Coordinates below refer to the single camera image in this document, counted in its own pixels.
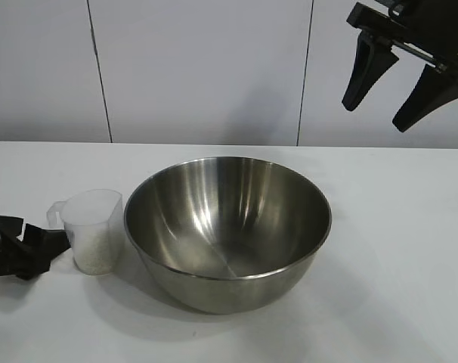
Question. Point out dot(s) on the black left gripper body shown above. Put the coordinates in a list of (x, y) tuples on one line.
[(4, 242)]

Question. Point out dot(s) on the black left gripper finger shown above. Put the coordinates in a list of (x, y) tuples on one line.
[(34, 264), (44, 242)]

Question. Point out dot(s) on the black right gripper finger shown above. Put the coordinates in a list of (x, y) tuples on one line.
[(365, 72), (425, 102)]

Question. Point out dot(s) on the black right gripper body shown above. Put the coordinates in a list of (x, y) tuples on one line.
[(421, 26)]

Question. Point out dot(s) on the white uncooked rice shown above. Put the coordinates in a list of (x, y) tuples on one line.
[(95, 257)]

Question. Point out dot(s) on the translucent plastic measuring cup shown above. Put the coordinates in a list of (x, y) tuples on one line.
[(96, 219)]

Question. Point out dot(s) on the stainless steel mixing bowl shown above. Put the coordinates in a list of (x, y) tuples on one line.
[(229, 227)]

